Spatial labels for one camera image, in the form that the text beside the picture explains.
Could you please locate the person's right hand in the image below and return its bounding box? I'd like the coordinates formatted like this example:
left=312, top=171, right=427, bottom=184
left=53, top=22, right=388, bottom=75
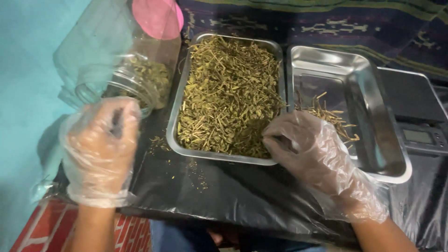
left=262, top=111, right=390, bottom=224

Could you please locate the person's left hand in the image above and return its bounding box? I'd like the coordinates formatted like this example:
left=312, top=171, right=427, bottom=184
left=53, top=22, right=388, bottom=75
left=59, top=97, right=142, bottom=208

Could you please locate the clear plastic jar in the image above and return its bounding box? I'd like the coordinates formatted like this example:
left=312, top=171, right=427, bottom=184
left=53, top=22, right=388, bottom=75
left=75, top=33, right=182, bottom=119

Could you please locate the pile of dried herb stems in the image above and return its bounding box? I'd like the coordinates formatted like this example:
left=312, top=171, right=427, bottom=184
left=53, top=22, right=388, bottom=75
left=296, top=92, right=360, bottom=144

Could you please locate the steel tray with dried herbs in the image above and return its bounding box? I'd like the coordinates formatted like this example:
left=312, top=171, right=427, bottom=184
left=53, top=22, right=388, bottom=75
left=166, top=32, right=287, bottom=166

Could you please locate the heap of dried green herbs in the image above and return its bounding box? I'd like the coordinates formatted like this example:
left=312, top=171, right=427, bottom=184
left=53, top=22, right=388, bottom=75
left=177, top=36, right=285, bottom=159

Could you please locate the clear plastic bag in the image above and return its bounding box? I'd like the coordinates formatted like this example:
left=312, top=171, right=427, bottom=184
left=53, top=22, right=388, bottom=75
left=52, top=0, right=147, bottom=109

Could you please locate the black plastic sheet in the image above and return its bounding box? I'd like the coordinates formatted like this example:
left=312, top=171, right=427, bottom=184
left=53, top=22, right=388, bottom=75
left=52, top=45, right=448, bottom=251

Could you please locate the steel tray with few stems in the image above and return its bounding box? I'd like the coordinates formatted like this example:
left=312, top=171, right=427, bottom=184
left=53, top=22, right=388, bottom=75
left=286, top=45, right=413, bottom=185

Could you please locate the pink jar lid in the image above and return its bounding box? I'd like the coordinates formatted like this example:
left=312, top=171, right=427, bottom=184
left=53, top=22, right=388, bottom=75
left=132, top=0, right=184, bottom=40

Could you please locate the dark patterned cloth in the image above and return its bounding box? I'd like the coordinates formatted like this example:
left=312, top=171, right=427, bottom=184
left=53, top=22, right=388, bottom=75
left=177, top=0, right=448, bottom=83

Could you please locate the red brick-pattern surface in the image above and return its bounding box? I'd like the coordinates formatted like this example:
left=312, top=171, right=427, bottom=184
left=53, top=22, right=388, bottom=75
left=10, top=199, right=153, bottom=252

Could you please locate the black digital scale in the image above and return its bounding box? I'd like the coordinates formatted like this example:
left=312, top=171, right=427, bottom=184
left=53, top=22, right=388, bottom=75
left=377, top=66, right=448, bottom=157

